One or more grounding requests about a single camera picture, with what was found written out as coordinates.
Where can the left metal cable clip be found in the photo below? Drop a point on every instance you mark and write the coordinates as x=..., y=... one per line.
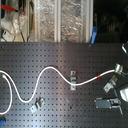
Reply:
x=37, y=105

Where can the black perforated breadboard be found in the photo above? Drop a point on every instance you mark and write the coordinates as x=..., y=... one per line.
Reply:
x=42, y=70

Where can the aluminium frame post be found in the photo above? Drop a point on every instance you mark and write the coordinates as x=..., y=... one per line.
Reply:
x=57, y=21

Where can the red and white cables clutter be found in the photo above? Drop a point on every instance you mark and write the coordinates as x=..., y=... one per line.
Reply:
x=15, y=20

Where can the middle metal cable clip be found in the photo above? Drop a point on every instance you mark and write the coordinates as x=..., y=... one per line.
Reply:
x=73, y=79

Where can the grey metal bracket block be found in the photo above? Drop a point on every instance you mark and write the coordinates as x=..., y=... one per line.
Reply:
x=110, y=103

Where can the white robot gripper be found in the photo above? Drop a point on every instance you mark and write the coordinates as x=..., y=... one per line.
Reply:
x=124, y=88

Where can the metal cable clip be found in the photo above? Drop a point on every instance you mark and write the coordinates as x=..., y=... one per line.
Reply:
x=37, y=105
x=110, y=84
x=73, y=79

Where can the blue object at corner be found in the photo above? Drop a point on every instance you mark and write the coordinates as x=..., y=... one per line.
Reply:
x=2, y=121

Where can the blue clamp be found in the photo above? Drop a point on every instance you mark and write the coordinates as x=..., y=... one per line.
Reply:
x=94, y=34

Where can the right metal cable clip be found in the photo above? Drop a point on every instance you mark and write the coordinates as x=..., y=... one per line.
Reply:
x=110, y=84

